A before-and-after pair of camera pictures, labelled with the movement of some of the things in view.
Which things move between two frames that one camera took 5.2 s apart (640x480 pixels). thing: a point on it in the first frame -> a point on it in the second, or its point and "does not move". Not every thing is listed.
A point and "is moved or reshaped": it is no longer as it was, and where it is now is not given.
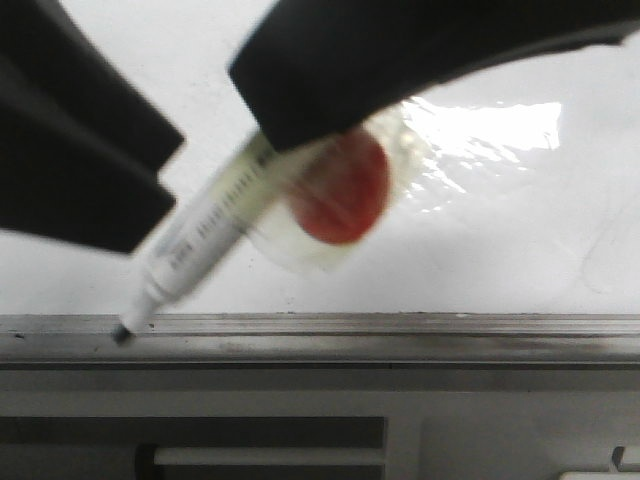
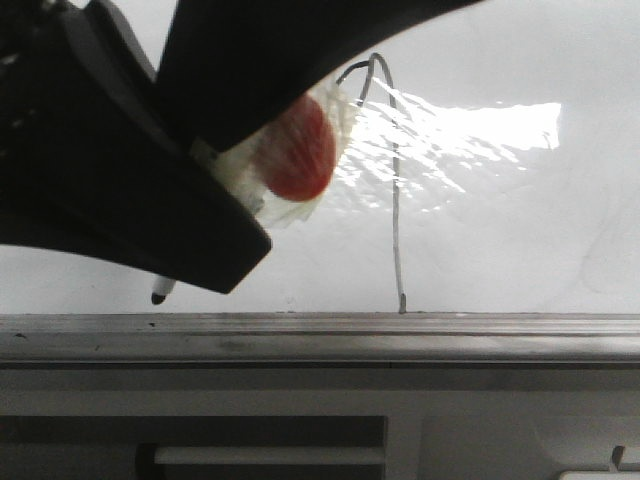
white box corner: [599, 475] does not move
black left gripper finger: [311, 66] -> [228, 66]
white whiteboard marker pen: [212, 227] is moved or reshaped
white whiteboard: [528, 200] does not move
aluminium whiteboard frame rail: [326, 341] does not move
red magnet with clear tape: [341, 203] -> [285, 163]
